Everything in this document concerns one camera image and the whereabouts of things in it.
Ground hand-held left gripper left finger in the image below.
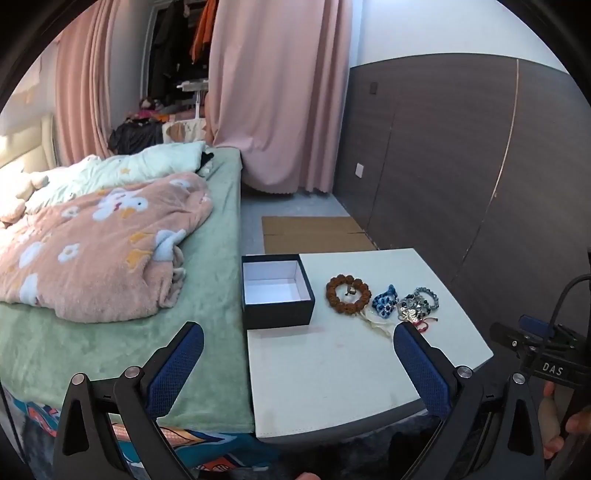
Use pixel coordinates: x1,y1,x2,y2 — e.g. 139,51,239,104
52,322,205,480

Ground light green quilt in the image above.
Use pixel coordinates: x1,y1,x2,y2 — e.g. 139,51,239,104
24,140,207,216

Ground flat cardboard sheet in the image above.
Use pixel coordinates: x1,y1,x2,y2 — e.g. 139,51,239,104
262,215,379,255

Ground dark hanging clothes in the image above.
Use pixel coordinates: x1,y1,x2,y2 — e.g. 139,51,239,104
149,0,197,100

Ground green bedsheet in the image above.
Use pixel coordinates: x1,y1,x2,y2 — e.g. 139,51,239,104
0,148,256,435

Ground black jewelry box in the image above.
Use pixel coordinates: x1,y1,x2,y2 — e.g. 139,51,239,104
241,253,317,330

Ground brown wooden bead bracelet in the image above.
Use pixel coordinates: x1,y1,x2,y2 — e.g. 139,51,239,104
325,274,373,316

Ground beige padded headboard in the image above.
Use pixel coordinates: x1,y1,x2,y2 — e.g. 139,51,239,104
0,113,59,176

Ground person's right hand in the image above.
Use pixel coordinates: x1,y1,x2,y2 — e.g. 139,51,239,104
540,381,591,457

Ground narrow pink curtain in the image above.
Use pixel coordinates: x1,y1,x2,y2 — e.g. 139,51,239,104
54,0,117,163

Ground colourful printed sheet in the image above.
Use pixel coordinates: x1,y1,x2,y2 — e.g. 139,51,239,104
0,391,280,480

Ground pink plush pillow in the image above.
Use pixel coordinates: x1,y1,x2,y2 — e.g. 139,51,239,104
0,170,50,230

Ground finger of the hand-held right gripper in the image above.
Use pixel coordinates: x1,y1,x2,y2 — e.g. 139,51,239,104
489,315,557,354

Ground small plush toy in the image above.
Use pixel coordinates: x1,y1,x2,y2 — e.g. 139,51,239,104
137,97,161,121

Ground thin silver bangle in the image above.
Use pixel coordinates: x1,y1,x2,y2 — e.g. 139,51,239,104
359,308,398,339

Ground grey glass bead bracelet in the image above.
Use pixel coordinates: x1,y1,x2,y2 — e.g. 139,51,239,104
396,287,440,324

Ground pink flower printed blanket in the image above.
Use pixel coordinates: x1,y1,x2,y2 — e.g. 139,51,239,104
0,172,214,323

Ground pile of dark clothes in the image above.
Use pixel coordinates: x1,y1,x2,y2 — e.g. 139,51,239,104
108,119,165,156

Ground orange hanging garment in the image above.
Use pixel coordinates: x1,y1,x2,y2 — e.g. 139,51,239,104
191,0,219,64

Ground blue bead bracelet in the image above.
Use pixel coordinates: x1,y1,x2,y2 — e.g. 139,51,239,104
372,284,400,321

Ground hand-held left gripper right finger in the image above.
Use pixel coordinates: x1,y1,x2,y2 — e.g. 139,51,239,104
394,322,555,480

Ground white clothes rack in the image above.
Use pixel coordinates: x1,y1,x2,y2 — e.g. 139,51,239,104
174,78,209,121

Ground wide pink curtain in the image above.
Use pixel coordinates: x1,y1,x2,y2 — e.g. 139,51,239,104
207,0,354,197

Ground black cable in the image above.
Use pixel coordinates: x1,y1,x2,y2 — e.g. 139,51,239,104
550,274,591,344

